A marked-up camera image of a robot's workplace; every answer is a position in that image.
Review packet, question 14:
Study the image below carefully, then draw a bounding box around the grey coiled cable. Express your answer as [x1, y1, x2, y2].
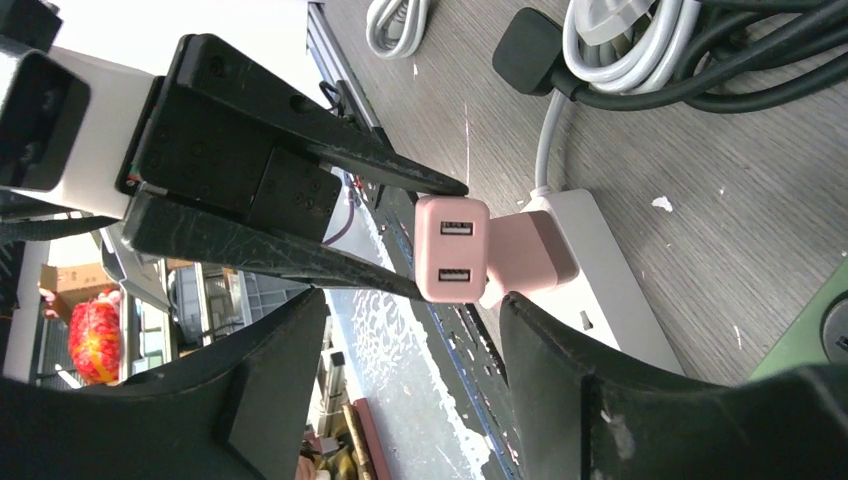
[364, 0, 433, 61]
[533, 0, 704, 197]

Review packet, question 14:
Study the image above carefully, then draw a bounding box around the grey coiled cable rear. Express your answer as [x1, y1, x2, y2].
[533, 0, 704, 197]

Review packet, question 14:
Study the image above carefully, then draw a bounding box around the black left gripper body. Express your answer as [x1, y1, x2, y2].
[135, 76, 342, 243]

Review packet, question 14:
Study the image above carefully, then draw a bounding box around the grey coiled cable centre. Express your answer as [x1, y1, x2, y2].
[364, 0, 433, 61]

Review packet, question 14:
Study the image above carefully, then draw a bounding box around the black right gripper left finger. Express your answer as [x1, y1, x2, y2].
[1, 289, 328, 479]

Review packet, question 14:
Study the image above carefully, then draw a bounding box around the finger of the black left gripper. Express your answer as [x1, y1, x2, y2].
[175, 34, 469, 196]
[122, 192, 423, 301]

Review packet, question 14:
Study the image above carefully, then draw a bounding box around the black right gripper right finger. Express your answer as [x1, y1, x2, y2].
[500, 293, 847, 479]

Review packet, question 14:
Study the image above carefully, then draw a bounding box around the white power strip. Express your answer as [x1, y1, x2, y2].
[519, 188, 687, 377]

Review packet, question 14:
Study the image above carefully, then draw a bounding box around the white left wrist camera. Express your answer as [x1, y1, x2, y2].
[1, 37, 155, 219]

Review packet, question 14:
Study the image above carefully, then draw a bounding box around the dark green power strip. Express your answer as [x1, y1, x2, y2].
[749, 260, 847, 380]

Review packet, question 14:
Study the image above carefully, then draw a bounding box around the pink plug adapter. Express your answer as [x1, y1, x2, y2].
[413, 195, 490, 304]
[479, 210, 579, 309]

